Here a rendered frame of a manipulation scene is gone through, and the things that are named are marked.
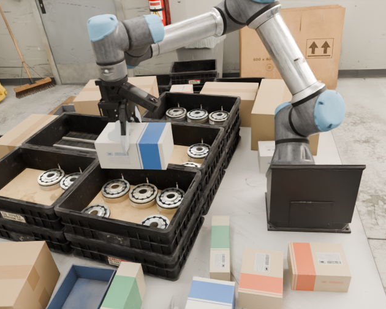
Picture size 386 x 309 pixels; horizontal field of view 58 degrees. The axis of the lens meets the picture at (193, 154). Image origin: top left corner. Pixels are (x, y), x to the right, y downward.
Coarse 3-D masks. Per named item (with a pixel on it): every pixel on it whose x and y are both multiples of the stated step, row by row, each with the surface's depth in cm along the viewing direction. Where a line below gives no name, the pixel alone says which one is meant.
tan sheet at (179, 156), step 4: (176, 148) 151; (180, 148) 151; (184, 148) 150; (172, 152) 149; (176, 152) 149; (180, 152) 148; (184, 152) 148; (172, 156) 146; (176, 156) 146; (180, 156) 146; (184, 156) 145; (172, 160) 144; (176, 160) 144; (180, 160) 143; (184, 160) 143; (188, 160) 143; (200, 164) 140
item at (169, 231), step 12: (168, 168) 122; (180, 168) 122; (84, 180) 121; (192, 180) 115; (72, 192) 116; (192, 192) 112; (60, 204) 111; (180, 204) 106; (72, 216) 108; (84, 216) 106; (96, 216) 105; (180, 216) 104; (120, 228) 103; (132, 228) 101; (144, 228) 99; (156, 228) 99; (168, 228) 98
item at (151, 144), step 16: (112, 128) 107; (144, 128) 105; (160, 128) 104; (96, 144) 101; (112, 144) 100; (144, 144) 98; (160, 144) 97; (112, 160) 103; (128, 160) 102; (144, 160) 101; (160, 160) 100
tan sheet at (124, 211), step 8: (96, 200) 127; (104, 200) 126; (128, 200) 125; (112, 208) 122; (120, 208) 122; (128, 208) 122; (136, 208) 121; (144, 208) 121; (152, 208) 121; (112, 216) 119; (120, 216) 119; (128, 216) 118; (136, 216) 118; (144, 216) 118; (168, 216) 117
